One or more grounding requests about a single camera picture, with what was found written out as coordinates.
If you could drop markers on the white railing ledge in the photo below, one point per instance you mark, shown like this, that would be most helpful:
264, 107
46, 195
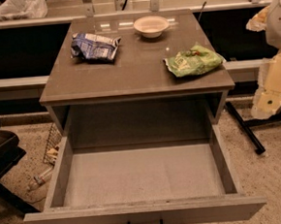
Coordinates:
22, 88

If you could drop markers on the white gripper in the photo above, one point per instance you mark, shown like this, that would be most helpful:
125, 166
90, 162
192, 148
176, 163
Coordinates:
279, 25

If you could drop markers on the white plastic bag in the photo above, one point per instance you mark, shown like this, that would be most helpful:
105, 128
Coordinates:
23, 9

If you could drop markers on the blue chip bag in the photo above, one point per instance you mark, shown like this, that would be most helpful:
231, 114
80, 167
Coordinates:
94, 47

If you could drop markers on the green jalapeno chip bag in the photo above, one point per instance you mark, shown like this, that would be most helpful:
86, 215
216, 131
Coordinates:
196, 61

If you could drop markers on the wire basket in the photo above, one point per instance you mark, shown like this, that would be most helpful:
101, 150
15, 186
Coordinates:
52, 145

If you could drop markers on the clear plastic bottle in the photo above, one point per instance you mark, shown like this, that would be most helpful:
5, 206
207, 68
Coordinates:
40, 179

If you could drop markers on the open top drawer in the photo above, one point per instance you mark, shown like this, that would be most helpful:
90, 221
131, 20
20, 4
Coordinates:
181, 184

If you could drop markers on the white bowl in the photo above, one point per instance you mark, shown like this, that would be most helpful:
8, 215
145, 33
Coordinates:
151, 26

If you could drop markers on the black office chair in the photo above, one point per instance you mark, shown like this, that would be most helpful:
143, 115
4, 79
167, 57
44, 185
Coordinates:
10, 155

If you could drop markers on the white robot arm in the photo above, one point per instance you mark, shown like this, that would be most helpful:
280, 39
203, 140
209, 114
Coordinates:
273, 23

